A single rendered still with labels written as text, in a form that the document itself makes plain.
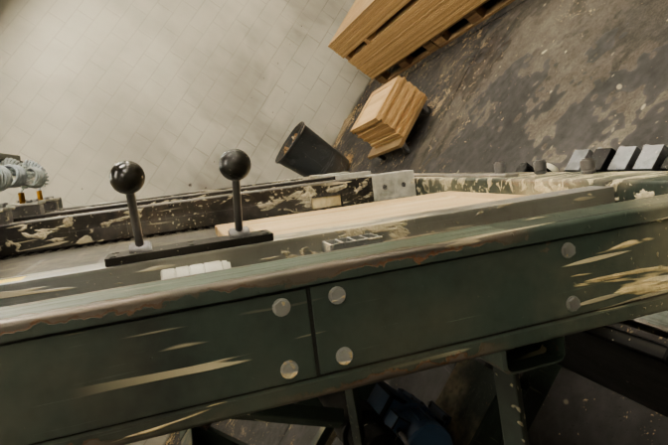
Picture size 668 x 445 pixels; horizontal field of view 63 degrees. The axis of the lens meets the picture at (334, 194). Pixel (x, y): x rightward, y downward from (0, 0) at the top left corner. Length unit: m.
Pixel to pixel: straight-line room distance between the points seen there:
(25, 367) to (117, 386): 0.06
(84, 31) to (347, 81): 3.06
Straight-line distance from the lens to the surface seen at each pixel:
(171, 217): 1.39
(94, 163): 6.32
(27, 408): 0.48
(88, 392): 0.47
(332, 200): 1.45
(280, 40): 7.01
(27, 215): 1.76
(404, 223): 0.75
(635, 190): 0.92
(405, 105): 4.44
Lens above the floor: 1.47
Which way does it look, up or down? 15 degrees down
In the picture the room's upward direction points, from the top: 57 degrees counter-clockwise
